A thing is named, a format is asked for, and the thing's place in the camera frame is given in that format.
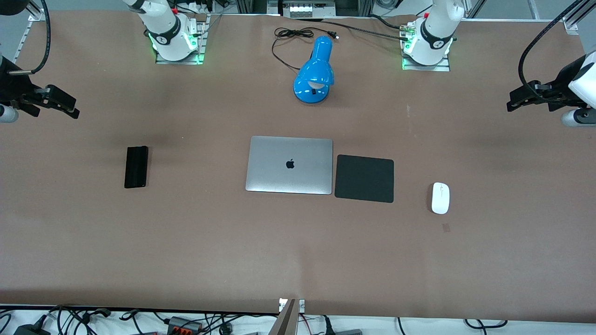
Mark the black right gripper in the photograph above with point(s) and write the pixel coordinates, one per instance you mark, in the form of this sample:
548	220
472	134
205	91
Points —
10	88

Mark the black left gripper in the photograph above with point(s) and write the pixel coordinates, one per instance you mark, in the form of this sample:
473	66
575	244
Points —
557	91

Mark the black smartphone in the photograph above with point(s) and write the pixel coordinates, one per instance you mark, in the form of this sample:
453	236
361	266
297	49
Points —
136	167

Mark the white computer mouse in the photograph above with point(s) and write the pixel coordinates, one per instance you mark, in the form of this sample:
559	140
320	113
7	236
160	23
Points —
440	198

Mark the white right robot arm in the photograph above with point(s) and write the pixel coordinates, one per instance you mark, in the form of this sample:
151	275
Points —
165	28

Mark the black mouse pad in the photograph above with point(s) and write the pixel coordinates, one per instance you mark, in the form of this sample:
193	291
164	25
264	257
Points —
364	178

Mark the blue desk lamp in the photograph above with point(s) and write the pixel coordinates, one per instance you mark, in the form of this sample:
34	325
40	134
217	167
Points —
314	70

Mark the black power adapter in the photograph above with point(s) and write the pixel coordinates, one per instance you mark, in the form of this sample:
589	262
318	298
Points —
30	329

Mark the white power strip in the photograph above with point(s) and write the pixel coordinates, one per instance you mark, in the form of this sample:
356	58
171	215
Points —
307	9

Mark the silver closed laptop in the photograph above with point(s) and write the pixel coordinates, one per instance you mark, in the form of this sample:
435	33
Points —
289	165

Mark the grey orange connector box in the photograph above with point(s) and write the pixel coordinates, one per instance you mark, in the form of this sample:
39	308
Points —
184	324

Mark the aluminium frame profile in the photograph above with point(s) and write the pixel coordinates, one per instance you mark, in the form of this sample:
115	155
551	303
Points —
23	39
577	16

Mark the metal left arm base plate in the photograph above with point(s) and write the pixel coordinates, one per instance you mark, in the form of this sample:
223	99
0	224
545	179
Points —
426	66

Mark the white metal bracket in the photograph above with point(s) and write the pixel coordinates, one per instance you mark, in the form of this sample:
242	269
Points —
301	305

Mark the grey camera support post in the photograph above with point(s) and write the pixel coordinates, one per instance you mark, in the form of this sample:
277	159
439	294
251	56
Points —
285	321

